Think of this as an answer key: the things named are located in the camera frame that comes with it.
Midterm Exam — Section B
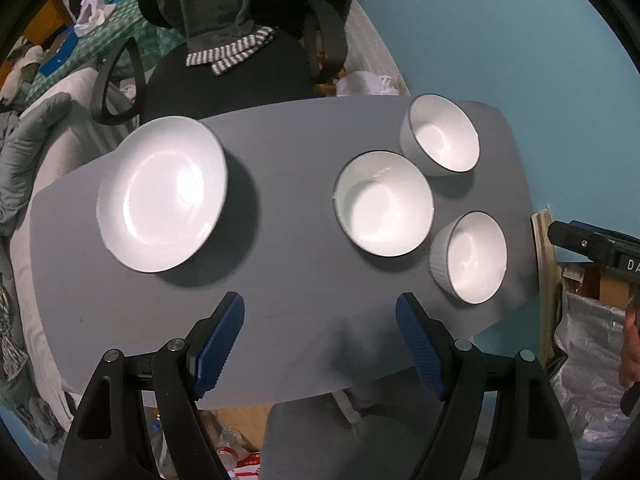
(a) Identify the white ribbed bowl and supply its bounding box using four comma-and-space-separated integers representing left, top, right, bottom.
428, 211, 508, 304
399, 94, 480, 177

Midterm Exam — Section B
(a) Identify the large white plate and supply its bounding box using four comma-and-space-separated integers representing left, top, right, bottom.
96, 116, 229, 273

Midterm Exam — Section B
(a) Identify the person's right hand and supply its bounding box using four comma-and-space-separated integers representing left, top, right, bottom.
618, 306, 640, 390

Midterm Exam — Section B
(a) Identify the wooden board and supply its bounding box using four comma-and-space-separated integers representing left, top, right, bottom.
532, 208, 562, 366

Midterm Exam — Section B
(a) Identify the silver plastic bag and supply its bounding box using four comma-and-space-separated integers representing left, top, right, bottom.
551, 290, 630, 479

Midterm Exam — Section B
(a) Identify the large white bowl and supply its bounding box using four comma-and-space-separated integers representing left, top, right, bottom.
333, 151, 435, 258

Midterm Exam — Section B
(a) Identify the white plastic bag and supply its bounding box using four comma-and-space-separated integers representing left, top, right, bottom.
335, 70, 399, 96

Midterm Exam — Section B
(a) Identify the grey duvet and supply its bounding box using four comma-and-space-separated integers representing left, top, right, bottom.
1, 92, 73, 237

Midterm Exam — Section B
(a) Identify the grey striped garment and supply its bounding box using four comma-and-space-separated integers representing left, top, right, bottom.
134, 0, 302, 77

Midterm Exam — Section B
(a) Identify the black office chair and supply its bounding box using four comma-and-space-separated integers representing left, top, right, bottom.
90, 0, 348, 126

